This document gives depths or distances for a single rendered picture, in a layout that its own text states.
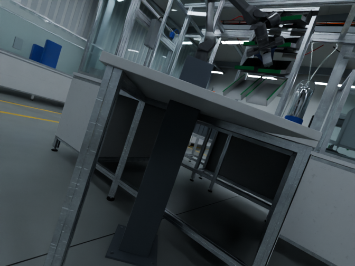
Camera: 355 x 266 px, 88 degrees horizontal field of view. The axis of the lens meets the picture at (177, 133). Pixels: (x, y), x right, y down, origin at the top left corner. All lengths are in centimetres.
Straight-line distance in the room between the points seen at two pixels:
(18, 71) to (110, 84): 525
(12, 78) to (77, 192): 525
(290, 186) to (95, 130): 85
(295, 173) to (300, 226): 84
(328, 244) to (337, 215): 21
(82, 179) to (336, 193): 162
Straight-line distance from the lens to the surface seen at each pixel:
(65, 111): 224
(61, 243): 75
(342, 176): 176
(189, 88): 55
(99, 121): 58
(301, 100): 206
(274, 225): 106
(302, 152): 100
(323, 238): 183
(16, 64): 579
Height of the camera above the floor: 75
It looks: 4 degrees down
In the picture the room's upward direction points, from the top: 19 degrees clockwise
